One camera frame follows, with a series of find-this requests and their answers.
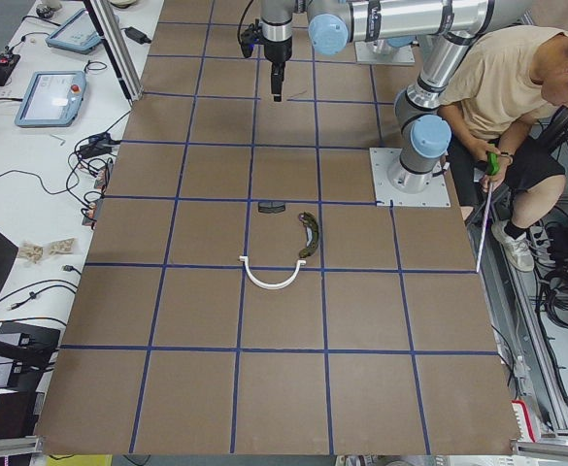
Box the green handled stick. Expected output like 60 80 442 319
475 151 499 273

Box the near teach pendant tablet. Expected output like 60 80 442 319
15 70 87 128

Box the seated person beige shirt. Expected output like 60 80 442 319
438 25 568 272

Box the aluminium frame post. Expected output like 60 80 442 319
84 0 143 102

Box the teach pendant tablet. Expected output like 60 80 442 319
15 70 87 128
46 8 101 54

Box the black power adapter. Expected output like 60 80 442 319
124 26 151 44

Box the white curved plastic bracket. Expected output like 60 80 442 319
239 254 308 292

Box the black brake pad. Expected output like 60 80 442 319
257 201 286 215

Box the olive brake shoe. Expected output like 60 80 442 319
298 212 320 259

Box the far teach pendant tablet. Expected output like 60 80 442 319
46 8 101 54

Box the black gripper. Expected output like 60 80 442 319
263 39 291 102

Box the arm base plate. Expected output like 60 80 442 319
369 148 451 208

